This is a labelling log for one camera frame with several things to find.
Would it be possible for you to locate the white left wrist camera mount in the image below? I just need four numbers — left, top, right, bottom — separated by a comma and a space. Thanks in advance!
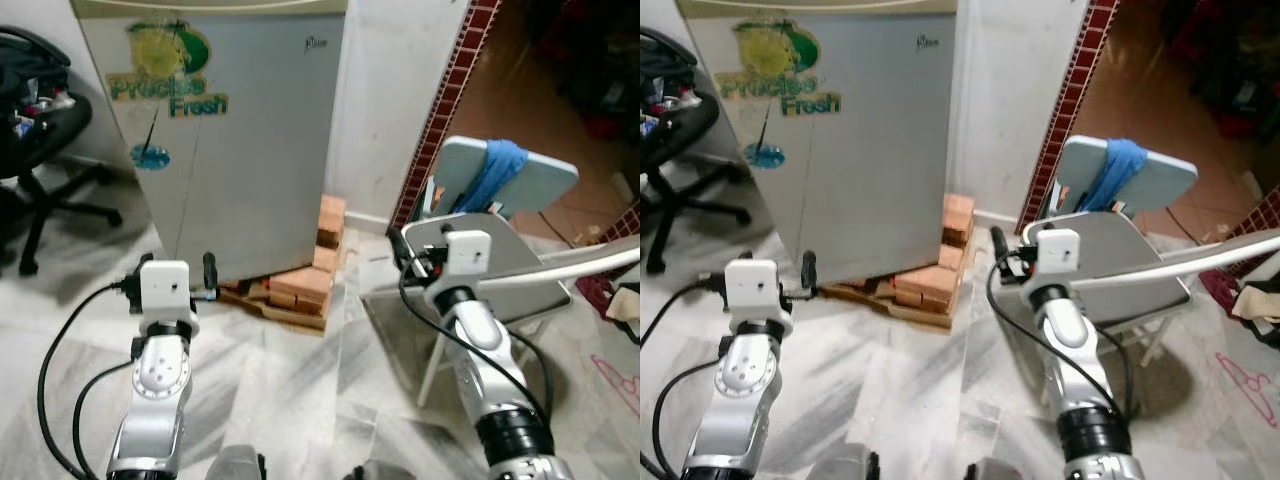
724, 259, 782, 324
138, 261, 197, 324

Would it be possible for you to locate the red clothes hanger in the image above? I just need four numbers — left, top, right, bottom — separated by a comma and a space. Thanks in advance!
1215, 350, 1280, 403
590, 352, 641, 417

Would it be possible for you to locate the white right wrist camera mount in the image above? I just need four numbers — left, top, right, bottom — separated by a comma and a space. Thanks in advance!
442, 231, 492, 293
1034, 229, 1084, 293

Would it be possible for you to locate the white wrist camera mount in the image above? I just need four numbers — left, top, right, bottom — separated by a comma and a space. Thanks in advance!
138, 261, 197, 324
442, 231, 492, 293
1034, 229, 1084, 293
724, 259, 782, 324

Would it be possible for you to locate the blue cloth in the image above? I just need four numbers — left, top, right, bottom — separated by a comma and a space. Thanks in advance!
1079, 139, 1150, 212
459, 139, 532, 214

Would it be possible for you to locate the green yellow fridge sticker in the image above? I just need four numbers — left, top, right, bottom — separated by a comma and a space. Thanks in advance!
108, 18, 229, 119
718, 20, 843, 116

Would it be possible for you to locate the grey robot left leg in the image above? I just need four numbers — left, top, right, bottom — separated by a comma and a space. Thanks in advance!
215, 445, 267, 480
825, 445, 882, 480

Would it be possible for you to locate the beige cloth bundle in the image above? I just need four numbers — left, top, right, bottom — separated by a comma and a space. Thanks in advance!
1235, 283, 1280, 352
609, 285, 641, 347

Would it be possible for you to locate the black office chair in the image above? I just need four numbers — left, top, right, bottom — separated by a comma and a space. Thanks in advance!
640, 28, 752, 277
0, 25, 126, 279

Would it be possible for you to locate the grey white folding chair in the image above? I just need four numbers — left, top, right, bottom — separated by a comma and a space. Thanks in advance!
985, 210, 1280, 398
360, 215, 641, 406

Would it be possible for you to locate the grey fridge door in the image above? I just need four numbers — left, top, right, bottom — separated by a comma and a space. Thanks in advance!
675, 0, 959, 286
70, 0, 348, 286

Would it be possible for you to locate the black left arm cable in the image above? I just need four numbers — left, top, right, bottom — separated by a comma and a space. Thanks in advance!
640, 283, 704, 341
38, 285, 119, 480
652, 358, 725, 479
73, 360, 138, 477

